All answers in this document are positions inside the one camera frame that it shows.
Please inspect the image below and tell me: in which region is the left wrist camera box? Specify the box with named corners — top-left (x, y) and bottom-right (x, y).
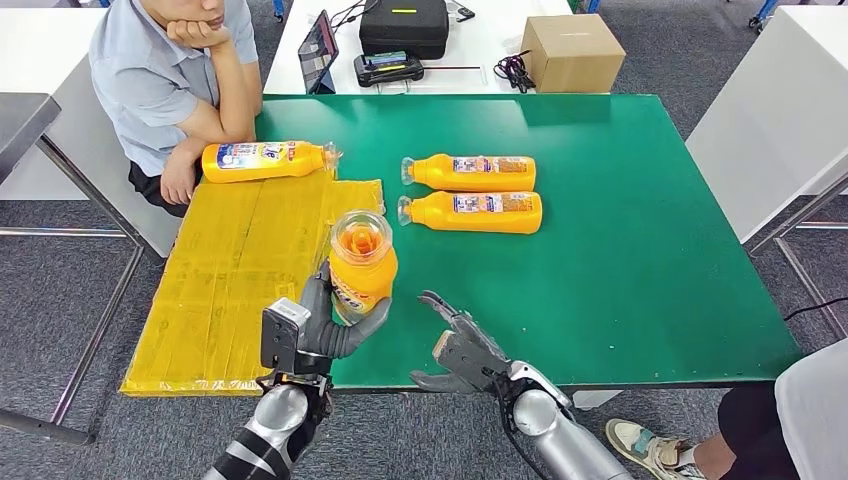
top-left (259, 298), bottom-right (313, 376)

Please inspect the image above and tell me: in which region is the person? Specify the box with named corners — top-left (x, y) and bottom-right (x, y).
top-left (604, 337), bottom-right (848, 480)
top-left (87, 0), bottom-right (264, 220)

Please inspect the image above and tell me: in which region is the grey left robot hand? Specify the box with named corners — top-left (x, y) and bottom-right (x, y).
top-left (294, 259), bottom-right (393, 376)

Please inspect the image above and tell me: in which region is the grey desk with metal frame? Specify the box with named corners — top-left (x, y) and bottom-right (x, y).
top-left (0, 92), bottom-right (147, 446)

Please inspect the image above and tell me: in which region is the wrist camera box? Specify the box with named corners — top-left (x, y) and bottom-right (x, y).
top-left (259, 298), bottom-right (313, 376)
top-left (432, 329), bottom-right (515, 393)

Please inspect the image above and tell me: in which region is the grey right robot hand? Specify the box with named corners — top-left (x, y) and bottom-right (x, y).
top-left (409, 290), bottom-right (509, 395)

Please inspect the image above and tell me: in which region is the person's left hand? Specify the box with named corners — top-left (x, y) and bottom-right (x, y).
top-left (160, 160), bottom-right (200, 207)

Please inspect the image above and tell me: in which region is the blue wheeled base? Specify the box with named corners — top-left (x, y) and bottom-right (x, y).
top-left (747, 0), bottom-right (783, 33)

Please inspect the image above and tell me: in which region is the black carrying case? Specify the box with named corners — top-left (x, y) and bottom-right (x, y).
top-left (358, 0), bottom-right (450, 61)

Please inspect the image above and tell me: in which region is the brown cardboard box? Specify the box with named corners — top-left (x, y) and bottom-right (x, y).
top-left (520, 13), bottom-right (627, 95)

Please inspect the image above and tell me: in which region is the black tablet on stand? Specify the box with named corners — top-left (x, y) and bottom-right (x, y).
top-left (297, 9), bottom-right (340, 95)

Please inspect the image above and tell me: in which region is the black cable bundle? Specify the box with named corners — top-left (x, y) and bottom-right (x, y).
top-left (492, 50), bottom-right (537, 95)

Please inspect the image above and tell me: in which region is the yellow taped cardboard sheet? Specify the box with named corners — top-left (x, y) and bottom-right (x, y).
top-left (119, 165), bottom-right (387, 399)

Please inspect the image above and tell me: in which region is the black floor cable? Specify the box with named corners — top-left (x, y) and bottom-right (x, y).
top-left (783, 296), bottom-right (848, 323)

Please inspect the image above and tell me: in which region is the orange detergent bottle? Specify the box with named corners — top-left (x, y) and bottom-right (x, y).
top-left (400, 153), bottom-right (538, 193)
top-left (200, 140), bottom-right (344, 185)
top-left (327, 209), bottom-right (400, 327)
top-left (397, 191), bottom-right (545, 236)

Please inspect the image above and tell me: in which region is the black handheld controller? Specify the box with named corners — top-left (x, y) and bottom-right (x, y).
top-left (352, 50), bottom-right (426, 89)

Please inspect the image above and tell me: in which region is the white table foot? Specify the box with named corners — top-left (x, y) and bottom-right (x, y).
top-left (572, 390), bottom-right (624, 411)

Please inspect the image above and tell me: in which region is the person's right hand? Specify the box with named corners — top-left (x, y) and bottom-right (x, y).
top-left (165, 18), bottom-right (233, 51)

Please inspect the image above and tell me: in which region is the white table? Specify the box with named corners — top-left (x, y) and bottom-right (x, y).
top-left (0, 6), bottom-right (183, 261)
top-left (262, 0), bottom-right (575, 96)
top-left (685, 5), bottom-right (848, 342)

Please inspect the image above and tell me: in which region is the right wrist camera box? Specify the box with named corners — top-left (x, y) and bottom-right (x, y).
top-left (432, 329), bottom-right (515, 393)

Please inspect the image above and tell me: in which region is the thin black cable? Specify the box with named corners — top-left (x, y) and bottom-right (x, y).
top-left (329, 0), bottom-right (382, 33)

